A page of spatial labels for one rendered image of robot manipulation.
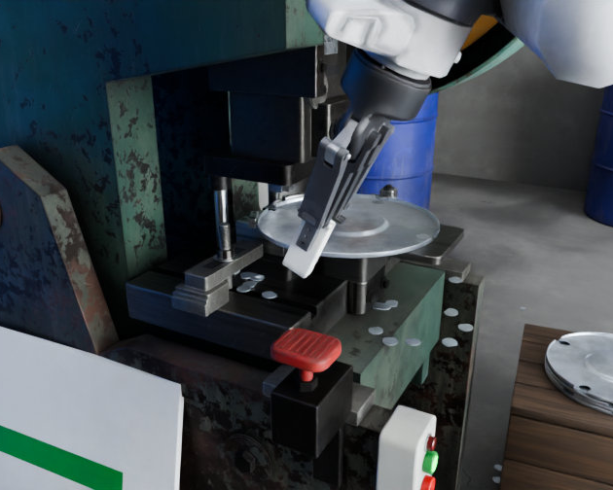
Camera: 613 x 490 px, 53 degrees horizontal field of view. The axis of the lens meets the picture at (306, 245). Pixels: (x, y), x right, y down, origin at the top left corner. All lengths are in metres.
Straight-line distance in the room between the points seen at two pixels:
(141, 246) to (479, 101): 3.48
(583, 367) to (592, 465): 0.20
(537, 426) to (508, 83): 3.13
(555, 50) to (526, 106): 3.77
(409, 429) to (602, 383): 0.72
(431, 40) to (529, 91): 3.73
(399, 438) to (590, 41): 0.50
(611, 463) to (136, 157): 1.06
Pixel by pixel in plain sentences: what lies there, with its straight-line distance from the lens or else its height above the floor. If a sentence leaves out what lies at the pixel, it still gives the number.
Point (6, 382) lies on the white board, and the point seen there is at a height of 0.50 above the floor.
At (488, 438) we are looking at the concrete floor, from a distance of 1.83.
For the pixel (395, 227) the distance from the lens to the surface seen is 0.97.
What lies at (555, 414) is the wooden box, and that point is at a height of 0.35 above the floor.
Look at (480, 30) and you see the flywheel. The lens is 1.21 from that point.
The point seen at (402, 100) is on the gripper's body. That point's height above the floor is 1.03.
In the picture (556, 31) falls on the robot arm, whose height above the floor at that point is 1.09.
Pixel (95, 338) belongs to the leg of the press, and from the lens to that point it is 1.04.
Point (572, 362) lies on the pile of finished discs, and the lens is 1.48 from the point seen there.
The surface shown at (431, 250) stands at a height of 0.78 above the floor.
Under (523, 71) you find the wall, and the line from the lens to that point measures 4.22.
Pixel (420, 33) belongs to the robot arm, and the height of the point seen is 1.09.
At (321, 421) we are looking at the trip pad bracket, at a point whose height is 0.68.
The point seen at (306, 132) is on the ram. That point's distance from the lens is 0.91.
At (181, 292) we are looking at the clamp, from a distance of 0.89.
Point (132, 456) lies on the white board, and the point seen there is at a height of 0.45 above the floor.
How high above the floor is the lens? 1.11
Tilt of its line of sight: 21 degrees down
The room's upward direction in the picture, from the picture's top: straight up
